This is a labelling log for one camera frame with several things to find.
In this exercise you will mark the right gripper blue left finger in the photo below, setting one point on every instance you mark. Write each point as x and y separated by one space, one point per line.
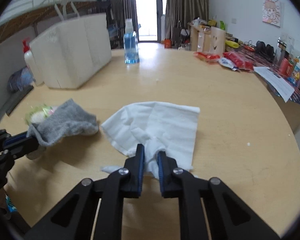
132 187

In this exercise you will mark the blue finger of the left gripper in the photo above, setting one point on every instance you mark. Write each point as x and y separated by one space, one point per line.
21 145

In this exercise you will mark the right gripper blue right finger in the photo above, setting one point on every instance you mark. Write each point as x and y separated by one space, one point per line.
169 188

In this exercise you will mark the floral tissue pack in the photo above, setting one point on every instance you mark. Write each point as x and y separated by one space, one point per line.
38 114

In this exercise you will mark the white towel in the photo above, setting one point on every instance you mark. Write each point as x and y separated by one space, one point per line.
158 126

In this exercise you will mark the grey knitted cloth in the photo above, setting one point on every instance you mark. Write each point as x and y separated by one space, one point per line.
69 119

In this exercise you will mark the white red pump bottle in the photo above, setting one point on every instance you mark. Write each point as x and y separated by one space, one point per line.
31 64

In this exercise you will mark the white styrofoam box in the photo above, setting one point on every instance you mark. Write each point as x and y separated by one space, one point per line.
70 52

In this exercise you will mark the blue liquid spray bottle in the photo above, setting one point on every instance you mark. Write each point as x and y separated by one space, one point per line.
130 43

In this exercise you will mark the red snack packet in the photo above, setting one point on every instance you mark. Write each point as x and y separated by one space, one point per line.
207 57
240 61

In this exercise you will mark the white blue snack packet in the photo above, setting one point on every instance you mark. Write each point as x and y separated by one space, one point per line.
224 62

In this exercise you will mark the orange bag on floor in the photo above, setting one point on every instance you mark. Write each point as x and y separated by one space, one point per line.
167 43

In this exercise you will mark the metal bunk bed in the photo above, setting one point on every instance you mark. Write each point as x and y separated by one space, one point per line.
46 11

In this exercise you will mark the white paper sheet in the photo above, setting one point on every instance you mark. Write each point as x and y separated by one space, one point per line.
284 89

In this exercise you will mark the wooden desk with drawers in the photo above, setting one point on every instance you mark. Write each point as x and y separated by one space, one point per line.
200 37

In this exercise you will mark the glass balcony door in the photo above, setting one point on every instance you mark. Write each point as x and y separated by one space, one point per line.
151 20

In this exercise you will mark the brown right curtain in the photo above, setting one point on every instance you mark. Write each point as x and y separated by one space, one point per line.
183 12

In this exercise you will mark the pink cartoon wall picture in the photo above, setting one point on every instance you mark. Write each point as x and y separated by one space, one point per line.
271 12

